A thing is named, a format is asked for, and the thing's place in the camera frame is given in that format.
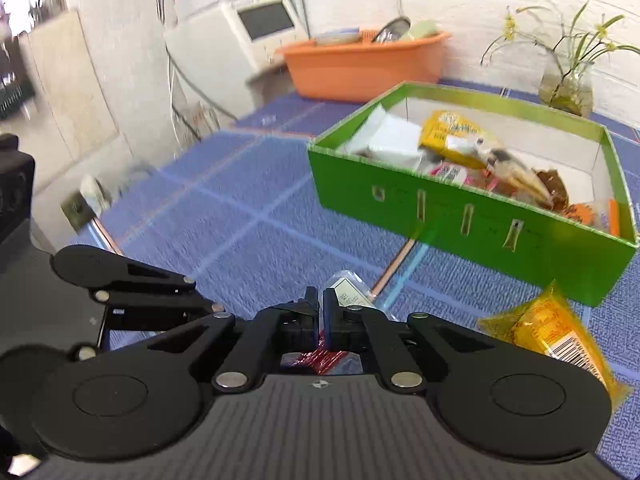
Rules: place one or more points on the yellow snack packet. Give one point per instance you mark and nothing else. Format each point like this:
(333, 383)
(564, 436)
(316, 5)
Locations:
(450, 135)
(550, 330)

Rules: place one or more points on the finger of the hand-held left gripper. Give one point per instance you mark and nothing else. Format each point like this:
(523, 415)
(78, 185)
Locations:
(165, 300)
(90, 352)

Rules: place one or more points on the beige marble slab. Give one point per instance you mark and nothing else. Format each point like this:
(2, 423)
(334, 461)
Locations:
(70, 90)

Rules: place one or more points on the clear red snack packet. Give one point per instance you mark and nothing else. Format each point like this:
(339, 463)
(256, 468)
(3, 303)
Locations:
(350, 290)

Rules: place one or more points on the blue checked tablecloth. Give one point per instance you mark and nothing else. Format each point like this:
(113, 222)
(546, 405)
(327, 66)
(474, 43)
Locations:
(225, 200)

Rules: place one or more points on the green cardboard box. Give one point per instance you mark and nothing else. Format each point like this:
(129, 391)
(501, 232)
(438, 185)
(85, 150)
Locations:
(450, 230)

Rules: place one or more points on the glass vase with plant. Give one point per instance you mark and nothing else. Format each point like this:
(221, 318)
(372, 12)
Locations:
(567, 87)

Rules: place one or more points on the white appliance with screen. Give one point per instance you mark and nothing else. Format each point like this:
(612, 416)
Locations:
(220, 40)

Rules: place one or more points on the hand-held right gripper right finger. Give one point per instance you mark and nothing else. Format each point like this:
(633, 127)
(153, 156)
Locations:
(328, 312)

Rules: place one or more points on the brown snack piece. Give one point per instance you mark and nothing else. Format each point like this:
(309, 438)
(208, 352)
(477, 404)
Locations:
(552, 187)

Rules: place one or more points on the white snack packet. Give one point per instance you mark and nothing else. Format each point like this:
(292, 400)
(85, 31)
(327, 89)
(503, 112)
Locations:
(387, 135)

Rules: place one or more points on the metal pot lid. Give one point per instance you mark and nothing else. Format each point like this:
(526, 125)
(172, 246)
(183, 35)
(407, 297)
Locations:
(392, 30)

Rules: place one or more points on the grey wall socket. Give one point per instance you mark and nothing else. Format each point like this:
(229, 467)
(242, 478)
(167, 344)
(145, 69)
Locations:
(82, 205)

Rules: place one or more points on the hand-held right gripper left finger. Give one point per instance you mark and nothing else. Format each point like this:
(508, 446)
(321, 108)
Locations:
(300, 317)

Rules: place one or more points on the pink snack packet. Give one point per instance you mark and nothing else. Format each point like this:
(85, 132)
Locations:
(450, 172)

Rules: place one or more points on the green sponge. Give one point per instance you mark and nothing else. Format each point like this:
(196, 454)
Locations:
(424, 30)

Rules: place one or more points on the orange plastic basin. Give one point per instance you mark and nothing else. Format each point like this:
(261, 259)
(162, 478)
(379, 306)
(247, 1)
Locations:
(360, 72)

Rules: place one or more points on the orange snack packet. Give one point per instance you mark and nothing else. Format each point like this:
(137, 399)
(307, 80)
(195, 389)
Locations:
(590, 216)

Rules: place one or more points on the clear brown snack packet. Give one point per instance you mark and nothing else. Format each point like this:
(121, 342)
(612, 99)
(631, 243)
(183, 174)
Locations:
(515, 175)

